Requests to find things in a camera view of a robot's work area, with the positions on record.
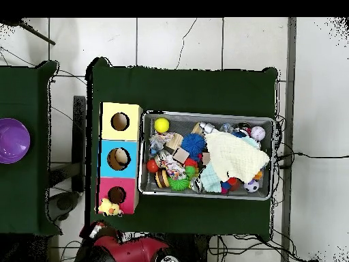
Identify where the yellow duck plush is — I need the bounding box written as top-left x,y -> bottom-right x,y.
95,197 -> 124,218

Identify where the cream muslin cloth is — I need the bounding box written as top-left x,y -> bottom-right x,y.
203,128 -> 271,184

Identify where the wooden three-hole sorting box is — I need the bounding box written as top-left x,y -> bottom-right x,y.
96,102 -> 144,215

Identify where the shallow clear mesh bin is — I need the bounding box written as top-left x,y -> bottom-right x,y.
138,110 -> 275,201

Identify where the brown striped burger toy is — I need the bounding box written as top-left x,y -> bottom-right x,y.
154,169 -> 170,189

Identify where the red-orange ball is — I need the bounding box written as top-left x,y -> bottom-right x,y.
146,159 -> 160,175

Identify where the purple round disc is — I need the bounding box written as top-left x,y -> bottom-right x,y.
0,117 -> 31,165

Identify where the yellow ball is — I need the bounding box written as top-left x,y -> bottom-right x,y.
154,117 -> 170,134

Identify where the blue spiky ball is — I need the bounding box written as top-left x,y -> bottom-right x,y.
180,132 -> 206,160

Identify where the dark green tablecloth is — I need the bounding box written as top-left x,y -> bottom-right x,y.
0,60 -> 63,237
85,56 -> 279,241

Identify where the silver plastic toy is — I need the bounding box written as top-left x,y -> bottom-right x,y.
198,121 -> 216,134

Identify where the small soccer ball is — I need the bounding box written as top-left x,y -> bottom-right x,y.
243,179 -> 260,194

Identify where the white baseball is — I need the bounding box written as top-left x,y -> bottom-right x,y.
249,126 -> 267,142

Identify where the black tripod leg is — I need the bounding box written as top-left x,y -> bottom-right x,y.
0,17 -> 57,46

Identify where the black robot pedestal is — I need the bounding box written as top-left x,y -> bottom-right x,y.
187,233 -> 211,262

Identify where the black power cable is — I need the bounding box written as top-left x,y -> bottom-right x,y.
275,151 -> 349,162

